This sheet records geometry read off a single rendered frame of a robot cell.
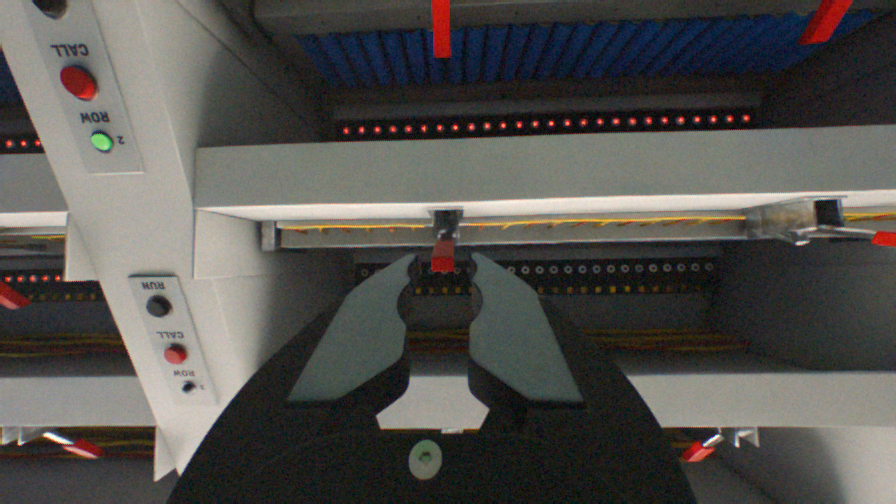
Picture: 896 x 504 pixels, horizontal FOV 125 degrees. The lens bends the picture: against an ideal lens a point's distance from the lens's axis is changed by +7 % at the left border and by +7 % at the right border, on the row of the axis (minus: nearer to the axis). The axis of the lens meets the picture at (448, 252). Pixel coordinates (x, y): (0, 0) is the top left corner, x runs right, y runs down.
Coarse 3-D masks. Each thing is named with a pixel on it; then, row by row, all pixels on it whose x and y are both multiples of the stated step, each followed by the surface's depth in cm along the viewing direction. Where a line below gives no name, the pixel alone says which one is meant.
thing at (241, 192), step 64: (832, 128) 16; (256, 192) 17; (320, 192) 17; (384, 192) 16; (448, 192) 16; (512, 192) 16; (576, 192) 16; (640, 192) 16; (704, 192) 16; (768, 192) 16; (832, 192) 16; (192, 256) 17; (256, 256) 22; (320, 256) 32; (384, 256) 35; (512, 256) 35; (576, 256) 35; (640, 256) 34; (704, 256) 34; (768, 256) 31; (832, 256) 26
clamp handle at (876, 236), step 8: (792, 232) 18; (800, 232) 17; (824, 232) 16; (832, 232) 16; (840, 232) 15; (848, 232) 15; (856, 232) 15; (864, 232) 15; (872, 232) 14; (880, 232) 14; (888, 232) 14; (800, 240) 17; (808, 240) 17; (872, 240) 14; (880, 240) 14; (888, 240) 14
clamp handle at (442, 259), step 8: (448, 232) 18; (440, 240) 16; (448, 240) 15; (440, 248) 13; (448, 248) 13; (432, 256) 12; (440, 256) 12; (448, 256) 12; (432, 264) 12; (440, 264) 12; (448, 264) 12
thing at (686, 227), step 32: (384, 224) 20; (416, 224) 20; (480, 224) 20; (512, 224) 22; (544, 224) 22; (576, 224) 20; (608, 224) 21; (640, 224) 21; (672, 224) 20; (704, 224) 21; (736, 224) 21; (864, 224) 21
